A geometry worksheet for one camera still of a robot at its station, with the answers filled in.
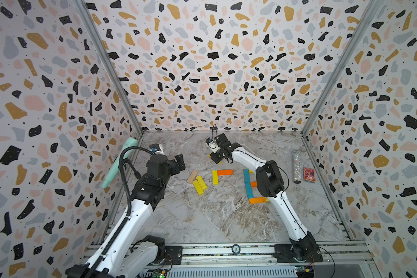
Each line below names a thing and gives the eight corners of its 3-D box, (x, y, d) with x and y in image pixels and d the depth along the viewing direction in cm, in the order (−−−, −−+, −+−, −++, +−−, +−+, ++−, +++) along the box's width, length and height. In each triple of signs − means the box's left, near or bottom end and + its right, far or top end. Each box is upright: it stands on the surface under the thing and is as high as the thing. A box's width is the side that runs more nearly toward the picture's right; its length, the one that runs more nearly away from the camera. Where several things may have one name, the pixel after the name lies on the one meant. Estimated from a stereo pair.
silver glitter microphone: (292, 182, 100) (295, 179, 97) (292, 155, 113) (294, 150, 110) (299, 184, 99) (302, 180, 96) (298, 156, 113) (300, 152, 109)
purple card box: (303, 181, 101) (305, 179, 99) (303, 169, 106) (304, 167, 105) (314, 183, 100) (316, 181, 98) (313, 171, 105) (315, 169, 104)
